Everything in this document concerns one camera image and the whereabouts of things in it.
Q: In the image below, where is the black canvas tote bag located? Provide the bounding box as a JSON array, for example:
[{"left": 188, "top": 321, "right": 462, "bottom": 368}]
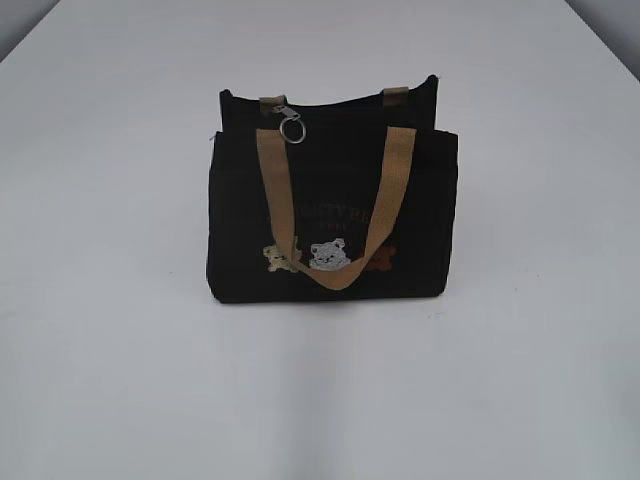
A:
[{"left": 206, "top": 75, "right": 458, "bottom": 304}]

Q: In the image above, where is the silver zipper pull ring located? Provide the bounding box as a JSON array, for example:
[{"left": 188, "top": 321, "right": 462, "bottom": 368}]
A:
[{"left": 271, "top": 103, "right": 302, "bottom": 147}]

